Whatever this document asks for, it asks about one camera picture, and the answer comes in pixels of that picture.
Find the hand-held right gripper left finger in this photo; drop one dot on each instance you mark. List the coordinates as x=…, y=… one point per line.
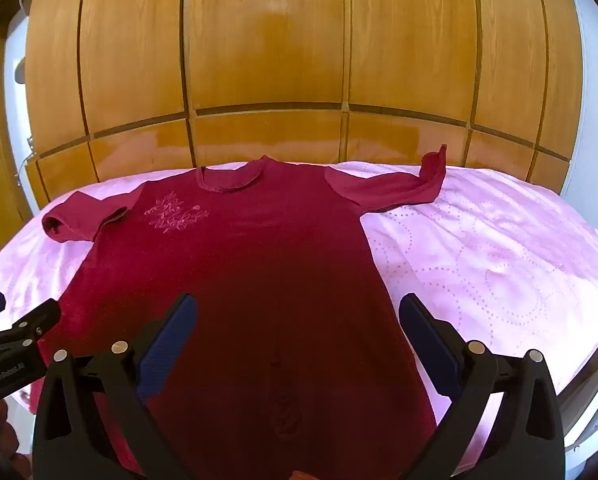
x=171, y=340

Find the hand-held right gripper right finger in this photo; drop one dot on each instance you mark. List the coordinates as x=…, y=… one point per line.
x=426, y=345

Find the dark red embroidered top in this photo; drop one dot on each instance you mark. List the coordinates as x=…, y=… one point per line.
x=259, y=260

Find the pink patterned bedspread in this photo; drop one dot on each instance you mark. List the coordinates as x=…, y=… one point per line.
x=479, y=260

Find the white door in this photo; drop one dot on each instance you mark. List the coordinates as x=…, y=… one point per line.
x=14, y=110

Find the wooden wardrobe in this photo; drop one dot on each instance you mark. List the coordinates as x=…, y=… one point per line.
x=264, y=60

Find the wooden bed frame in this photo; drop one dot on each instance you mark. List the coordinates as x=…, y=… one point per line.
x=586, y=385

